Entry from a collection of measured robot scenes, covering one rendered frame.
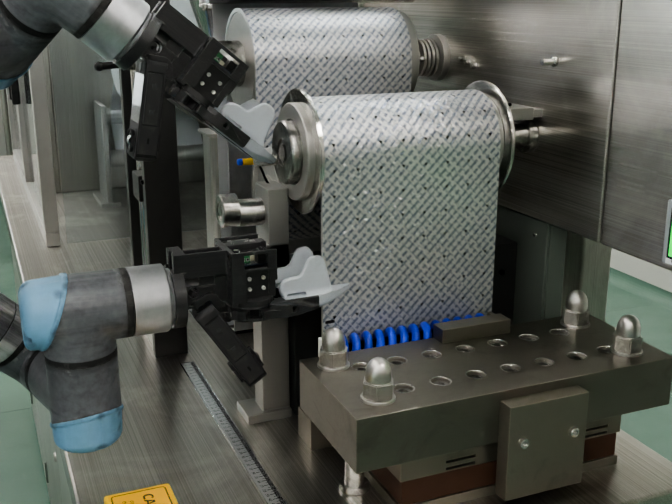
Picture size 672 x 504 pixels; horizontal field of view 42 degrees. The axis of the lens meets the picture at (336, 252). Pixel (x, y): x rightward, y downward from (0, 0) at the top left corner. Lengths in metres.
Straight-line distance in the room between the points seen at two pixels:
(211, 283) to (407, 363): 0.24
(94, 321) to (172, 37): 0.32
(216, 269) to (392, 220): 0.22
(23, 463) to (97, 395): 2.07
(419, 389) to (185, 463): 0.30
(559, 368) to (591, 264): 0.42
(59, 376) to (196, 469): 0.21
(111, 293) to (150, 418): 0.29
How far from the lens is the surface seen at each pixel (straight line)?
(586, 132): 1.10
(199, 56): 0.98
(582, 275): 1.40
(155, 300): 0.94
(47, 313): 0.92
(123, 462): 1.09
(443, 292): 1.10
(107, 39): 0.96
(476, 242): 1.11
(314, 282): 1.00
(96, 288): 0.93
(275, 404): 1.16
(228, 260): 0.96
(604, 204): 1.09
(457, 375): 0.97
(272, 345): 1.12
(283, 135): 1.03
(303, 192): 1.01
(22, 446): 3.13
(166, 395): 1.24
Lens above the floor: 1.43
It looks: 16 degrees down
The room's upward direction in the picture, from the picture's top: straight up
